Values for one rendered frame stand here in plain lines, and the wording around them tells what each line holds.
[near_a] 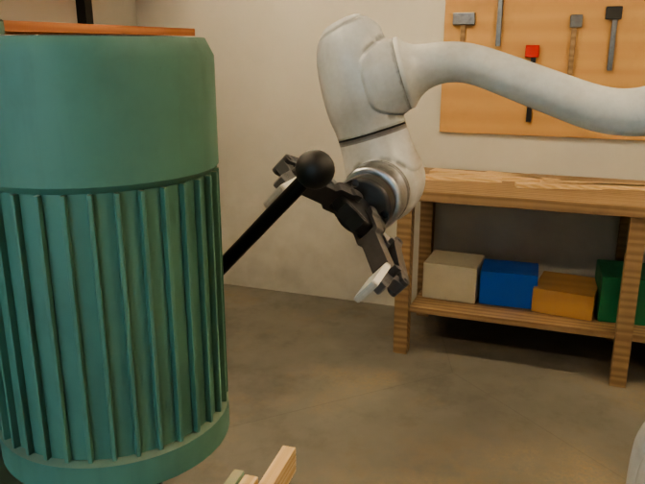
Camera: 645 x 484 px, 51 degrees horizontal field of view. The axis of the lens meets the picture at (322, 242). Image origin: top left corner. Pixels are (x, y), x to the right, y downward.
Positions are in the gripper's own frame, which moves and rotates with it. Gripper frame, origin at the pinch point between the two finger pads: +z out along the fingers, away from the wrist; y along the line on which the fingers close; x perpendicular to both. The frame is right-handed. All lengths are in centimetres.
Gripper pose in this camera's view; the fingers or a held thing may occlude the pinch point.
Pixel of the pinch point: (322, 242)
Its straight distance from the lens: 70.8
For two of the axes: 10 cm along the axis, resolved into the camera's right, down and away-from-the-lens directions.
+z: -3.0, 2.6, -9.2
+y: -6.9, -7.2, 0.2
